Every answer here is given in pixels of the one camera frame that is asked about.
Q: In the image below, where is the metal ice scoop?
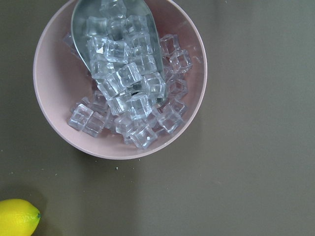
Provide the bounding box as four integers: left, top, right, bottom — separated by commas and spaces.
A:
71, 0, 165, 99

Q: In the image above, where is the pink bowl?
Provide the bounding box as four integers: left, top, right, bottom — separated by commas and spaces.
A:
33, 0, 207, 160

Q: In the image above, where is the yellow lemon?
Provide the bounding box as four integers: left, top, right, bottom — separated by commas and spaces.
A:
0, 199, 41, 236

